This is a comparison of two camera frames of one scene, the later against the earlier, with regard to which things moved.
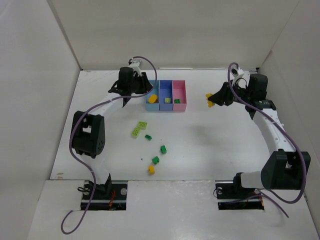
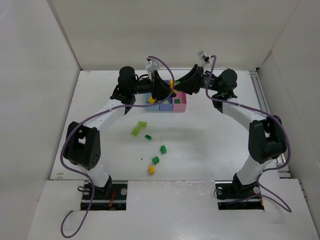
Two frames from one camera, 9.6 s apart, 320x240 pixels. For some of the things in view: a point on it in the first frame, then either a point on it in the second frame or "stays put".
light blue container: (153, 106) stays put
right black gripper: (227, 92) -> (198, 79)
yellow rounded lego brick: (152, 98) stays put
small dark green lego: (148, 137) stays put
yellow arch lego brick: (210, 104) -> (171, 85)
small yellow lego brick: (151, 169) stays put
